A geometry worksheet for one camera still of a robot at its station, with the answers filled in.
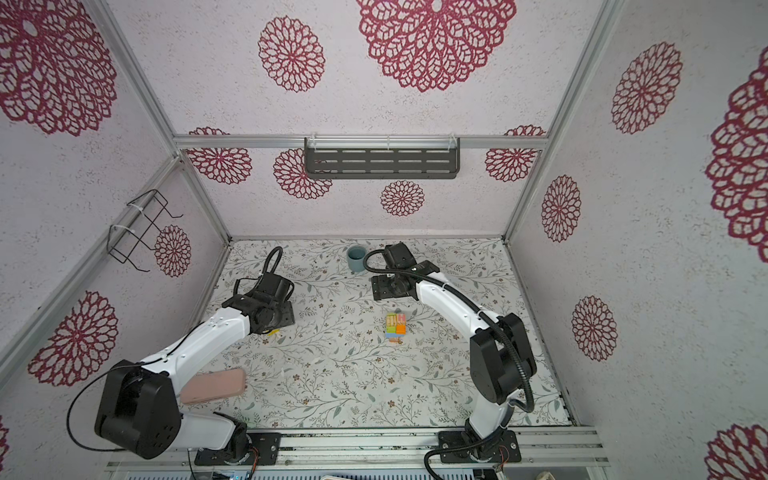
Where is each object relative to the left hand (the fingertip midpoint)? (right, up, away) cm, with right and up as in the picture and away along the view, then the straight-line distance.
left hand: (278, 321), depth 88 cm
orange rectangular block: (+36, -2, 0) cm, 36 cm away
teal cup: (+21, +20, +22) cm, 36 cm away
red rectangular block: (+34, -6, +4) cm, 35 cm away
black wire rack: (-33, +31, -8) cm, 46 cm away
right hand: (+32, +11, +1) cm, 34 cm away
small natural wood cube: (+33, +1, 0) cm, 33 cm away
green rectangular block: (+33, -2, 0) cm, 33 cm away
